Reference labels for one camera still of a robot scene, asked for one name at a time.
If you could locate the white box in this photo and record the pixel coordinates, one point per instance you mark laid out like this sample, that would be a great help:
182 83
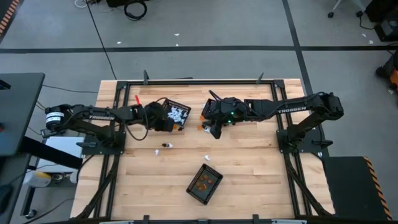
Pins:
66 144

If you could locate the black desk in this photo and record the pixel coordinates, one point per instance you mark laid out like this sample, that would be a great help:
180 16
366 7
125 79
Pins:
18 109

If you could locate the black aluminium table frame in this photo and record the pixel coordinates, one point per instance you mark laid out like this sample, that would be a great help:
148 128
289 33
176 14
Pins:
161 82

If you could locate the black slotted plastic basket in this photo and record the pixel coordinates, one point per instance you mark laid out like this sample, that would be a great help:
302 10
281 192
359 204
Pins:
214 174
206 109
166 104

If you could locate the white and yellow container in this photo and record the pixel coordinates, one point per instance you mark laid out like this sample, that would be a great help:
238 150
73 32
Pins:
38 180

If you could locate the black hazard-striped platform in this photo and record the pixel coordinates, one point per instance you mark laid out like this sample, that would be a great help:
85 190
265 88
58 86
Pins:
348 186

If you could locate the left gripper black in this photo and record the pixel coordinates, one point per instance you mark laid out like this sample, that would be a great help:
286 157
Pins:
155 113

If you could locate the black floor equipment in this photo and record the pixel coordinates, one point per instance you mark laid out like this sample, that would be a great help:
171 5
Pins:
385 28

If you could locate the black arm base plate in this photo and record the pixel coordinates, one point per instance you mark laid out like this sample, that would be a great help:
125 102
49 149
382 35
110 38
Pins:
90 151
311 149

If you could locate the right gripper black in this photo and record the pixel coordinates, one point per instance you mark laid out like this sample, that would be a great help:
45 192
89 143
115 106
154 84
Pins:
230 110

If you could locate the black equipment box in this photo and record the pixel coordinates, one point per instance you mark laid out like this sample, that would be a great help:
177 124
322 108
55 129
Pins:
115 2

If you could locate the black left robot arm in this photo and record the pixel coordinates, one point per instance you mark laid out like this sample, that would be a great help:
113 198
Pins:
93 117

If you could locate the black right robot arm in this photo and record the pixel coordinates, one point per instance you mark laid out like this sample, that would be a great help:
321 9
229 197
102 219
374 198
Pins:
295 109

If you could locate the black and orange object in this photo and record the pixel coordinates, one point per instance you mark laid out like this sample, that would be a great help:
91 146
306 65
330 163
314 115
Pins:
388 70

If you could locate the black power adapter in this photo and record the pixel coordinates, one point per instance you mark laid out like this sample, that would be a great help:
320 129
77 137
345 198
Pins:
45 133

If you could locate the black hazard-striped floor mat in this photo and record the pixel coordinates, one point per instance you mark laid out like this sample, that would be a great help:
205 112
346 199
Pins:
7 15

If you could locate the office chair base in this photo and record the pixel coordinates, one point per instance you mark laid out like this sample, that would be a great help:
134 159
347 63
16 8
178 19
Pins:
330 14

